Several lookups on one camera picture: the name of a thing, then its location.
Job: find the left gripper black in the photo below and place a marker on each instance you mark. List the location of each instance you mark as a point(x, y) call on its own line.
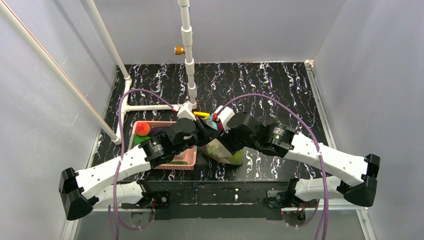
point(203, 130)

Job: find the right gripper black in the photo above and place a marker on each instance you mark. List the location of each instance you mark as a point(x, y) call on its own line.
point(222, 134)

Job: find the clear zip top bag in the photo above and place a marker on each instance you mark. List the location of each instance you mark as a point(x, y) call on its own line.
point(214, 126)

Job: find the green pear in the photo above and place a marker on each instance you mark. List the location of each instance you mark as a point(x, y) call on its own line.
point(237, 158)

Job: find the white green cabbage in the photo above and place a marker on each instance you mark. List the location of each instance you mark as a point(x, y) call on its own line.
point(216, 150)

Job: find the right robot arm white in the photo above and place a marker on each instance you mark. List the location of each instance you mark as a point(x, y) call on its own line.
point(353, 178)

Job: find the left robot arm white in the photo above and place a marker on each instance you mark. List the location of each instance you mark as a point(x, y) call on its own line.
point(80, 189)

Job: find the white bok choy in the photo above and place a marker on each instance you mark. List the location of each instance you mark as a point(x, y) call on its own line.
point(181, 155)

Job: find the pink plastic basket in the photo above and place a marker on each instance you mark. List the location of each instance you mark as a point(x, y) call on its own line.
point(191, 154)

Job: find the dark round eggplant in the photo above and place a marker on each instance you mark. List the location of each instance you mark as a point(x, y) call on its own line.
point(155, 131)

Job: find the red tomato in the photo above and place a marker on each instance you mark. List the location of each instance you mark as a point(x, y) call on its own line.
point(142, 129)

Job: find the green leafy vegetable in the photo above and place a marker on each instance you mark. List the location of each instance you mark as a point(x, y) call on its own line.
point(137, 139)

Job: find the brass pipe fitting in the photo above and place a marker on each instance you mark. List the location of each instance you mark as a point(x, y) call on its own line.
point(179, 50)

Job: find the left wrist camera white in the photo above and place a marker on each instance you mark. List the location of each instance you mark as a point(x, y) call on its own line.
point(184, 111)

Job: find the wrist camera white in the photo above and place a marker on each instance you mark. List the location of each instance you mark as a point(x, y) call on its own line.
point(184, 111)
point(221, 116)

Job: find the yellow handle screwdriver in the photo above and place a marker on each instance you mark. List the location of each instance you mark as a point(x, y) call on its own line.
point(201, 114)

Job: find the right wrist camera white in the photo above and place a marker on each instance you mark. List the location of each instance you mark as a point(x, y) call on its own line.
point(221, 116)

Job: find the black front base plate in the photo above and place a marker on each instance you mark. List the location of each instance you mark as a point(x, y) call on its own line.
point(210, 199)

